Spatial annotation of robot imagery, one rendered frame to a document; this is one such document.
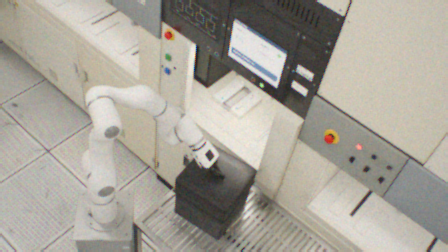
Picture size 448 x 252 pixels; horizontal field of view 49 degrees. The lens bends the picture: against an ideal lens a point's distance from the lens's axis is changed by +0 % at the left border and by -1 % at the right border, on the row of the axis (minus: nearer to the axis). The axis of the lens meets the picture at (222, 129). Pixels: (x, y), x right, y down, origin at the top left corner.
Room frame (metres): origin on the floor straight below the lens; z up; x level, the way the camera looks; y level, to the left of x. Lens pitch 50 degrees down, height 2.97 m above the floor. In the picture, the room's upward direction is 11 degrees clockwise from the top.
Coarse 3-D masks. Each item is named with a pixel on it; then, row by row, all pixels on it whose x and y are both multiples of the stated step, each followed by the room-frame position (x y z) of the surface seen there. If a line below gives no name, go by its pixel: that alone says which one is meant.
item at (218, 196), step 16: (192, 160) 1.38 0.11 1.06; (224, 160) 1.42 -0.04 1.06; (240, 160) 1.43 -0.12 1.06; (192, 176) 1.29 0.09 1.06; (208, 176) 1.31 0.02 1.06; (224, 176) 1.31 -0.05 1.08; (240, 176) 1.34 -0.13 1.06; (176, 192) 1.25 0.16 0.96; (192, 192) 1.21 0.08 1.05; (208, 192) 1.22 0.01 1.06; (224, 192) 1.24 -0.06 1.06; (240, 192) 1.25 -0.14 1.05; (208, 208) 1.17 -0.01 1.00; (224, 208) 1.16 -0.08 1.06
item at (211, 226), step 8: (248, 192) 1.37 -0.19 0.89; (176, 200) 1.25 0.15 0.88; (184, 200) 1.24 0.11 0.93; (176, 208) 1.25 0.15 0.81; (184, 208) 1.23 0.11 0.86; (192, 208) 1.21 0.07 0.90; (240, 208) 1.32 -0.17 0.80; (184, 216) 1.23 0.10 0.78; (192, 216) 1.21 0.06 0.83; (200, 216) 1.19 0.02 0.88; (208, 216) 1.18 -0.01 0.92; (232, 216) 1.24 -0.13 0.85; (200, 224) 1.19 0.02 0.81; (208, 224) 1.17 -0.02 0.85; (216, 224) 1.16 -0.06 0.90; (224, 224) 1.17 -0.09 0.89; (208, 232) 1.17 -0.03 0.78; (216, 232) 1.15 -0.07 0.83; (224, 232) 1.19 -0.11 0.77
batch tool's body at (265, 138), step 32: (224, 0) 1.73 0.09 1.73; (256, 0) 1.65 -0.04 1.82; (288, 0) 1.58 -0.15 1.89; (192, 32) 1.82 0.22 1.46; (224, 32) 1.72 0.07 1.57; (288, 32) 1.56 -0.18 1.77; (320, 32) 1.49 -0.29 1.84; (192, 64) 1.85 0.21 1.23; (224, 64) 2.16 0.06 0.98; (288, 64) 1.53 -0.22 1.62; (320, 64) 1.46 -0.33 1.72; (192, 96) 1.97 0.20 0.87; (288, 96) 1.51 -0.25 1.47; (224, 128) 1.77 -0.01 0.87; (256, 128) 1.81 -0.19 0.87; (288, 128) 1.43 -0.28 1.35; (160, 160) 1.91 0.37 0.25; (256, 160) 1.59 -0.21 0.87; (288, 160) 1.44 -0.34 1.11
